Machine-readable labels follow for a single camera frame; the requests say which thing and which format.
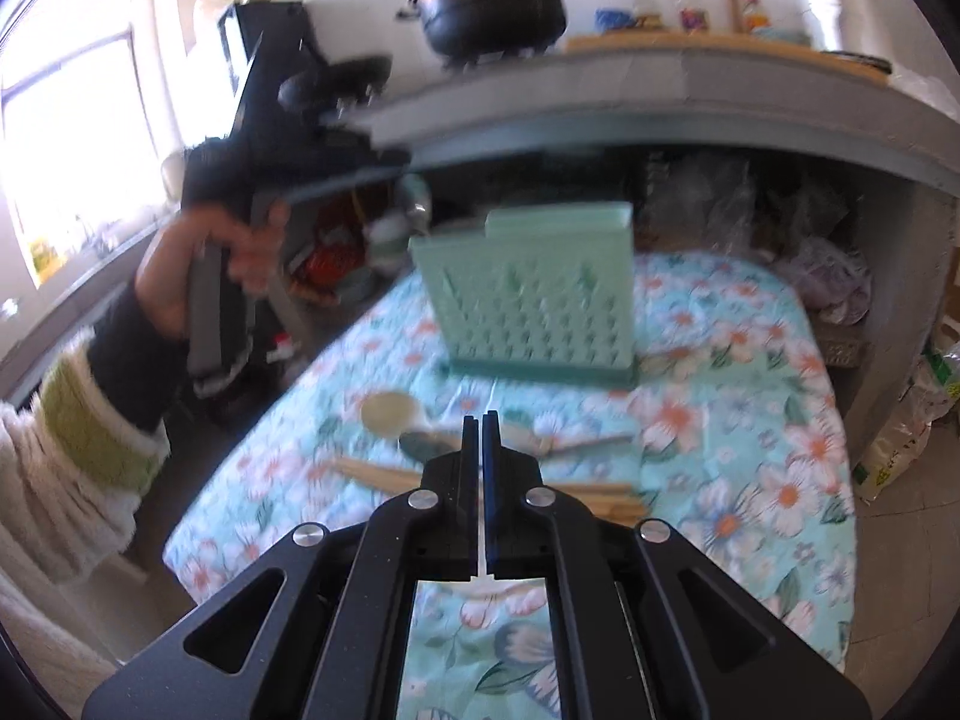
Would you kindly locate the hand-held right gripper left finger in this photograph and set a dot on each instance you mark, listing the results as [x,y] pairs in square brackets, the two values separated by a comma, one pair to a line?
[469,480]

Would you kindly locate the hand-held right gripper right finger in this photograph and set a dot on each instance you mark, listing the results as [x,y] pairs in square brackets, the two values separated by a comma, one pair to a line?
[491,480]

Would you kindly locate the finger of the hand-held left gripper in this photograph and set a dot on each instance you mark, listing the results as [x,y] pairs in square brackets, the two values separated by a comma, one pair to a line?
[360,157]

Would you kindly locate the dark metal spoon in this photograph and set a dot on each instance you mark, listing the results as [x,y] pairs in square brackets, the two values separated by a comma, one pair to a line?
[424,448]

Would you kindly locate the cream plastic spoon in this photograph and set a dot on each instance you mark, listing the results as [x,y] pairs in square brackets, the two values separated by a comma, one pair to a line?
[390,412]

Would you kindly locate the green star-pattern utensil holder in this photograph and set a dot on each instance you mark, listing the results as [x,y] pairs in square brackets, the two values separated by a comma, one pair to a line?
[525,300]

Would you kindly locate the person's left forearm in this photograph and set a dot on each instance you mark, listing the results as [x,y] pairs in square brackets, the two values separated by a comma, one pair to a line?
[75,450]

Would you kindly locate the person's left hand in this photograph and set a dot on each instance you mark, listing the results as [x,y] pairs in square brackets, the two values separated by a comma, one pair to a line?
[169,277]

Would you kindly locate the metal canister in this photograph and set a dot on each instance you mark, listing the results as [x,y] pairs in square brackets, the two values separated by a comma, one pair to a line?
[416,199]

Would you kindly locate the black wok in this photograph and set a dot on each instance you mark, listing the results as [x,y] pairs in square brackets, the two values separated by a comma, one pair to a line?
[334,79]

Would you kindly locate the red snack packet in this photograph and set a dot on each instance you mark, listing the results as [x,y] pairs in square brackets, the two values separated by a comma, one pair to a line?
[330,266]

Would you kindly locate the black appliance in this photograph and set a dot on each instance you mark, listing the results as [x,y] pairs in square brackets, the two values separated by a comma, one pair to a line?
[240,37]

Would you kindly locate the bright window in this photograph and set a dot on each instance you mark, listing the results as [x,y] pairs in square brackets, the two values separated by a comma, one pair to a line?
[75,127]

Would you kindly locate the gas stove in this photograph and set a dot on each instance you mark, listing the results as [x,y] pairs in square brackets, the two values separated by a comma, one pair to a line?
[487,60]

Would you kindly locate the black stockpot with steel lid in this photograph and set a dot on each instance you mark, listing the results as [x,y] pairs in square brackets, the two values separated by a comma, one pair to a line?
[487,4]

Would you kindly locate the floral turquoise blanket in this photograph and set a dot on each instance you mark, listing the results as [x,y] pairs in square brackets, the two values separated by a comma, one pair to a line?
[712,465]

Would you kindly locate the blue plastic packet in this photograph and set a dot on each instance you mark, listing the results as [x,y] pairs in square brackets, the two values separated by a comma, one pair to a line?
[615,17]

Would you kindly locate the wooden cutting board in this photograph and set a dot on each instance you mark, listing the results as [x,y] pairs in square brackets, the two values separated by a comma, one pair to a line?
[675,41]

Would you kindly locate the clear plastic bags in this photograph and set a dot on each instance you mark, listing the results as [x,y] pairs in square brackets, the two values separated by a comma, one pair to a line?
[705,195]

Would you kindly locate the perforated plastic basket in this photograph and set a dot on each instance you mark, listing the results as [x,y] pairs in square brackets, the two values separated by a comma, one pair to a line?
[844,352]

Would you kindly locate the pinkish plastic bag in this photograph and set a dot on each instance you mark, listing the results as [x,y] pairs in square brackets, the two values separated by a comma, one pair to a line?
[825,277]

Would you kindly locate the wooden rolling pin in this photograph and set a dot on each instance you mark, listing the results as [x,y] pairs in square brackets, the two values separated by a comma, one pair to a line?
[730,4]

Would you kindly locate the printed white sack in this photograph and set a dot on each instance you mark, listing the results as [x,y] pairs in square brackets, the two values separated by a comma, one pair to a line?
[900,427]

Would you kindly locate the sauce bottle with red cap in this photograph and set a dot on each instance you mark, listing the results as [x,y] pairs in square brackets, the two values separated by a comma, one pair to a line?
[752,7]

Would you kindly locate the light blue bowl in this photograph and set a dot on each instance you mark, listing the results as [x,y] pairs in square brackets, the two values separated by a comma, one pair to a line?
[784,36]

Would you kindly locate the white air fryer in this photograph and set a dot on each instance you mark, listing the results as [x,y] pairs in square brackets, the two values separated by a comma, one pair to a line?
[829,4]

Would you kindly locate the black round plate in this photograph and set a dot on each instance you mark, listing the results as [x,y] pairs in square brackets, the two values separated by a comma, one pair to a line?
[859,61]

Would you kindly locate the crinkled plastic bag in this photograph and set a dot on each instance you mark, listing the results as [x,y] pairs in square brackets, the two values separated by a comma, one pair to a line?
[926,101]

